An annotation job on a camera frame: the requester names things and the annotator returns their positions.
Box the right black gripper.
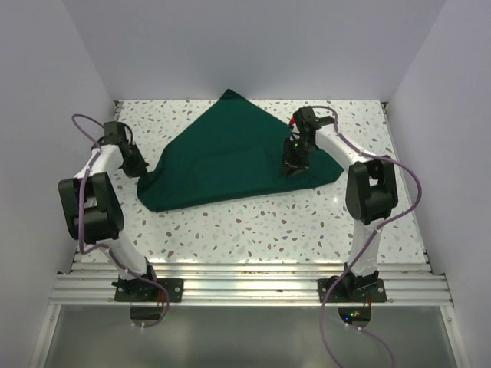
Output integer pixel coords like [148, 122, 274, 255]
[281, 137, 316, 178]

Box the green surgical cloth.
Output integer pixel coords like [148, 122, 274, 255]
[137, 90, 343, 212]

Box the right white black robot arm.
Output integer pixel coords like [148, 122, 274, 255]
[283, 106, 398, 302]

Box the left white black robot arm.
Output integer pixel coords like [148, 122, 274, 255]
[58, 121, 160, 301]

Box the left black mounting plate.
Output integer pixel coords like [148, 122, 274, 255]
[111, 278, 184, 303]

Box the black mounting plate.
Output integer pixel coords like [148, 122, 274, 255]
[317, 277, 388, 304]
[111, 278, 184, 303]

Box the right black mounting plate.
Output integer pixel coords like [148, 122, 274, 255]
[317, 277, 388, 304]

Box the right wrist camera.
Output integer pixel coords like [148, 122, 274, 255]
[288, 107, 321, 131]

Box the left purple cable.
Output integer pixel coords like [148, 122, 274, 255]
[71, 113, 170, 329]

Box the aluminium rail frame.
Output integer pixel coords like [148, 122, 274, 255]
[48, 100, 457, 368]

